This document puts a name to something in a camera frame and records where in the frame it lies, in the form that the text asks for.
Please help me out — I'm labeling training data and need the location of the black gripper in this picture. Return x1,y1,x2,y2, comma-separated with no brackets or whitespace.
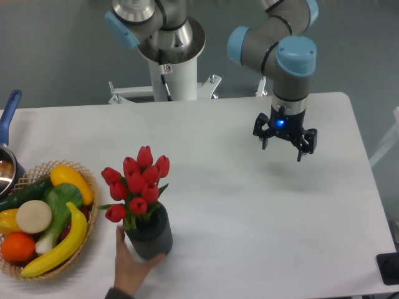
252,107,318,162

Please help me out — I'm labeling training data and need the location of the red tulip bouquet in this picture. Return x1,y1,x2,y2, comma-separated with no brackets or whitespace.
99,146,170,230

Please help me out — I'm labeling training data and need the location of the dark grey ribbed vase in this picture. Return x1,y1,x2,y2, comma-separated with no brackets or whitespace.
125,204,173,260

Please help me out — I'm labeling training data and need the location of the grey sleeve forearm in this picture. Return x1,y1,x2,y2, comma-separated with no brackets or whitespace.
105,287,134,299

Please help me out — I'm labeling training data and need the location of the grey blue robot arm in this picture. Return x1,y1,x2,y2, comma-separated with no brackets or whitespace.
104,1,319,155

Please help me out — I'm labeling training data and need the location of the person's hand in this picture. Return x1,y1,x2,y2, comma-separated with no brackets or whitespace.
113,225,166,297

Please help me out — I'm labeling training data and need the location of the black device at edge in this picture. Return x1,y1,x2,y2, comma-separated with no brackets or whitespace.
376,252,399,285

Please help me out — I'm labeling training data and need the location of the green bok choy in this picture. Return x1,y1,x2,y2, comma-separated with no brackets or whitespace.
36,183,82,255

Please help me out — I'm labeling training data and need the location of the yellow banana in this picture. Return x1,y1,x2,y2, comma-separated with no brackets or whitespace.
21,202,87,278

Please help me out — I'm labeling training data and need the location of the green cucumber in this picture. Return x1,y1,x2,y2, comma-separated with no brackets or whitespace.
1,176,53,212

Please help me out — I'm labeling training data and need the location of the woven wicker basket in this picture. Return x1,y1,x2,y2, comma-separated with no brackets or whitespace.
1,160,100,282

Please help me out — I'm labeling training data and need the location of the beige round bun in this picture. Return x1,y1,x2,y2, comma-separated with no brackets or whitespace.
16,200,52,234

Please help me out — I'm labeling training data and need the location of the orange fruit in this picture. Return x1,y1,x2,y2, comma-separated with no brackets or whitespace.
1,232,36,262

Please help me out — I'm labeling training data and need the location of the yellow bell pepper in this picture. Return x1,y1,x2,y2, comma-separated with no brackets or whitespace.
0,209,22,235

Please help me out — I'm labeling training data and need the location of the white chair frame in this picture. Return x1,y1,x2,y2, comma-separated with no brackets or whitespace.
369,107,398,168

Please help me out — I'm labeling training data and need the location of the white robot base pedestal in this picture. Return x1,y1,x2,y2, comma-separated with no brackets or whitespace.
105,12,222,104

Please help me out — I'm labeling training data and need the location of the blue handled saucepan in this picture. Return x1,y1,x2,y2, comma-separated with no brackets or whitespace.
1,90,25,200

